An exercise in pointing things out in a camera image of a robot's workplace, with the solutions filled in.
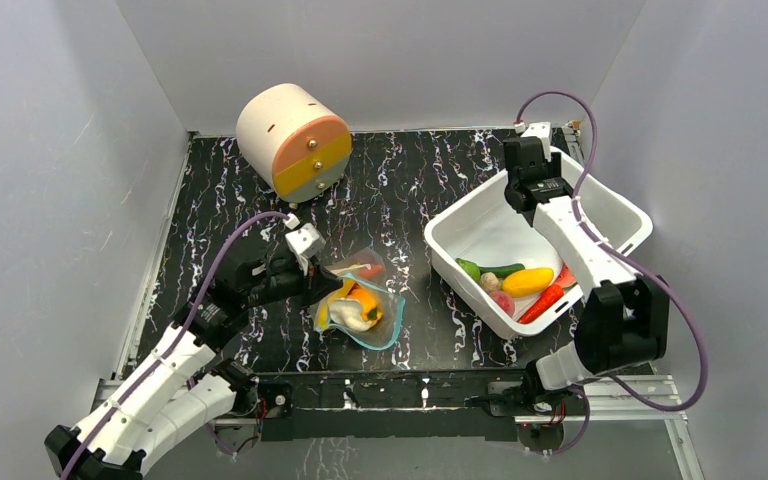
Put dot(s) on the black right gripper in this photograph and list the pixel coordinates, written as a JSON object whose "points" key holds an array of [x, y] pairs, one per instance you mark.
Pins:
{"points": [[525, 196]]}

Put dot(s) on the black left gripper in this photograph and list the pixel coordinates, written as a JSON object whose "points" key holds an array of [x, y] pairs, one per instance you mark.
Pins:
{"points": [[315, 282]]}

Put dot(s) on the long yellow banana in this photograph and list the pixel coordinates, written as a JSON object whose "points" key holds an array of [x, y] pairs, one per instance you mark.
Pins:
{"points": [[322, 316]]}

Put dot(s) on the white garlic head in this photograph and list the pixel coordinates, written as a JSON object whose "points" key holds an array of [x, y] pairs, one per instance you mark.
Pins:
{"points": [[347, 313]]}

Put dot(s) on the clear blue zip bag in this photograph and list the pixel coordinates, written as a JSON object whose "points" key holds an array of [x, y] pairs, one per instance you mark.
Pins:
{"points": [[385, 333]]}

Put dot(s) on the yellow bell pepper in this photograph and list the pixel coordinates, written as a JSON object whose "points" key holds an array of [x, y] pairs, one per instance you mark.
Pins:
{"points": [[371, 311]]}

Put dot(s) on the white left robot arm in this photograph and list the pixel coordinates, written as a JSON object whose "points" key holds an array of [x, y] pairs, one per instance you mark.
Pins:
{"points": [[180, 387]]}

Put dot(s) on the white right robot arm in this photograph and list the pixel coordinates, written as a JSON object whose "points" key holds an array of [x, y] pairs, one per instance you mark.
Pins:
{"points": [[625, 317]]}

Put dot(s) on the white plastic bin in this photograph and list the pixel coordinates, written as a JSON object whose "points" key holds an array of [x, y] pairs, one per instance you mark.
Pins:
{"points": [[481, 227]]}

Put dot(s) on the green cucumber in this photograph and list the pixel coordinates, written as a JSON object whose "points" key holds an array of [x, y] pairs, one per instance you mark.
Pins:
{"points": [[474, 271]]}

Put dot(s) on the yellow mango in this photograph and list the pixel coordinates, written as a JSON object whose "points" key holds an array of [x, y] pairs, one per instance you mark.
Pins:
{"points": [[527, 282]]}

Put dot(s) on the watermelon slice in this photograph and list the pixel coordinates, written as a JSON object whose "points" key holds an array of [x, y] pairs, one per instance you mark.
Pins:
{"points": [[565, 278]]}

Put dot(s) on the beige garlic bulb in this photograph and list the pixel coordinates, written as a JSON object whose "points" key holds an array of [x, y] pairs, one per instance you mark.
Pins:
{"points": [[489, 282]]}

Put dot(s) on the red chili pepper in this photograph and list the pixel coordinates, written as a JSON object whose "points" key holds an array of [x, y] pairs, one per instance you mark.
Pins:
{"points": [[547, 299]]}

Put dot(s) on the pink peach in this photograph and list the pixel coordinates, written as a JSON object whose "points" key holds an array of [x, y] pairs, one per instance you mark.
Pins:
{"points": [[504, 301]]}

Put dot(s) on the round pastel drawer cabinet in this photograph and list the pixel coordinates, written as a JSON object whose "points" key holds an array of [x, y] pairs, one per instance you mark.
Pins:
{"points": [[295, 143]]}

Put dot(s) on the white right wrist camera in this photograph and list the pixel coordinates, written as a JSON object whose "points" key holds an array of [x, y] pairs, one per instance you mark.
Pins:
{"points": [[542, 131]]}

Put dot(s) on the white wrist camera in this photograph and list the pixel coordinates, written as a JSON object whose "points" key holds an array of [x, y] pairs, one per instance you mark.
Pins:
{"points": [[304, 243], [542, 131]]}

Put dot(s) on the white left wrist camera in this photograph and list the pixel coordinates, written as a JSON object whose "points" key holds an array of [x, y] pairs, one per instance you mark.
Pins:
{"points": [[304, 243]]}

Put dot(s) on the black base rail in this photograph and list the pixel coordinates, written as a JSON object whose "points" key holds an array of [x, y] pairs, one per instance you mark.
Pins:
{"points": [[496, 404]]}

